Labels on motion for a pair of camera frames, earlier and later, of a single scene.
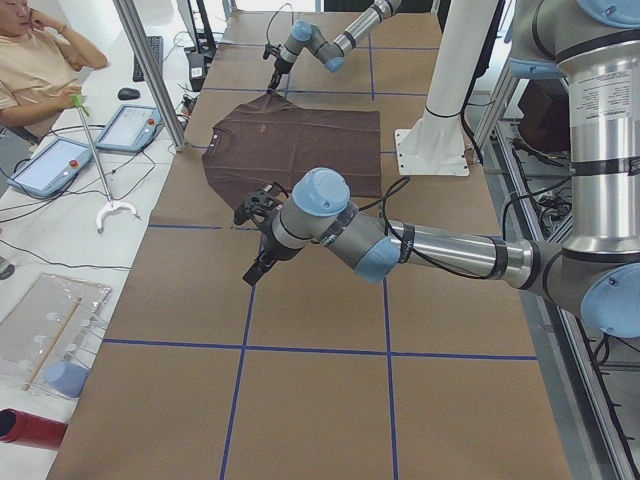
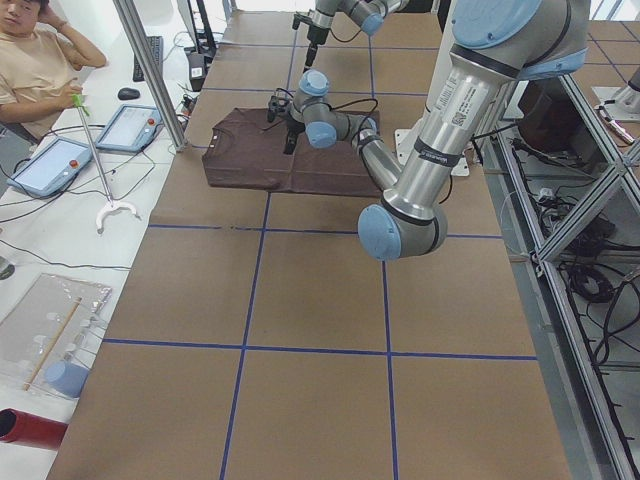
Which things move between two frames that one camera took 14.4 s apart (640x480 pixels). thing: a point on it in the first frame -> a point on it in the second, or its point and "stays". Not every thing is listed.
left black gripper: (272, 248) -> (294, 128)
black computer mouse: (128, 93) stays
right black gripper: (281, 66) -> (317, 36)
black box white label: (197, 70) stays
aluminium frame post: (154, 68) stays
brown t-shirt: (269, 141) stays
